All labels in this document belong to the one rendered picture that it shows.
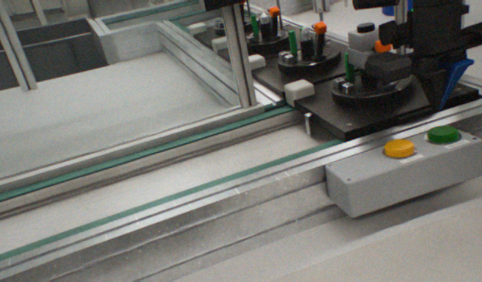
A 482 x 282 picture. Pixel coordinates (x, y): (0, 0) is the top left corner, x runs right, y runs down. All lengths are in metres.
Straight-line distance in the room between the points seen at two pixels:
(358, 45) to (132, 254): 0.52
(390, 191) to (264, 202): 0.18
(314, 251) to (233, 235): 0.12
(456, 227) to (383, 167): 0.13
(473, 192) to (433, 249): 0.16
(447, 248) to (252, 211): 0.27
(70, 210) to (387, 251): 0.52
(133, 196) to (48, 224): 0.13
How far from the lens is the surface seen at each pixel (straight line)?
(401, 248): 0.86
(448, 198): 0.97
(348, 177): 0.84
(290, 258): 0.86
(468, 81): 1.13
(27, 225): 1.03
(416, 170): 0.87
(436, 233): 0.89
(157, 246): 0.84
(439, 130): 0.92
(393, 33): 0.89
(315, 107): 1.06
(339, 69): 1.24
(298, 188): 0.88
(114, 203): 1.00
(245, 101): 1.14
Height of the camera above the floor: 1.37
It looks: 24 degrees down
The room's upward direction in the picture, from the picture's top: 12 degrees counter-clockwise
